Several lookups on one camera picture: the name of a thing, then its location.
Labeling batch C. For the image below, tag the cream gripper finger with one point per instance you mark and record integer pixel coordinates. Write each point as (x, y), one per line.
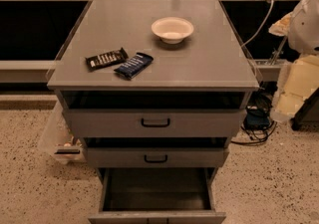
(297, 82)
(281, 27)

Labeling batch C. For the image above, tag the blue rxbar blueberry bar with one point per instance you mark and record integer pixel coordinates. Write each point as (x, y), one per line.
(134, 65)

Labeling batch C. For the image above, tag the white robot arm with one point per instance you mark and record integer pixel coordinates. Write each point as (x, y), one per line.
(303, 35)

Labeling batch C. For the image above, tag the grey drawer cabinet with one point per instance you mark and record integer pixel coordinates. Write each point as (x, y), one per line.
(207, 71)

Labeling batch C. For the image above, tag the grey bottom drawer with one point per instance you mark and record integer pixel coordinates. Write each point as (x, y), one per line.
(157, 196)

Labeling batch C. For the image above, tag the grey drawer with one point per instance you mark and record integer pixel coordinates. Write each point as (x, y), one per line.
(156, 157)
(157, 196)
(120, 123)

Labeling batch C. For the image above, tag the grey top drawer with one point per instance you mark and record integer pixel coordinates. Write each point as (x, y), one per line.
(120, 123)

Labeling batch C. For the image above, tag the grey middle drawer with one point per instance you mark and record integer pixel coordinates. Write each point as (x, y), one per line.
(156, 157)

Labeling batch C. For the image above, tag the white paper bowl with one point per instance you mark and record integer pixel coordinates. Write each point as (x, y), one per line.
(172, 30)

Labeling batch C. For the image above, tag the black snack bar wrapper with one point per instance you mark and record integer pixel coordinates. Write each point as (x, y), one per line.
(107, 59)

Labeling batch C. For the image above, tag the clear plastic bin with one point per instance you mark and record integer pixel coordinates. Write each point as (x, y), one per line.
(57, 140)

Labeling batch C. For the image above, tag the metal railing beam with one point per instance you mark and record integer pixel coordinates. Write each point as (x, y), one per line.
(26, 71)

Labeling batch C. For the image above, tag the blue box with cables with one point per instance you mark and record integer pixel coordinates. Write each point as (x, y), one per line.
(257, 125)

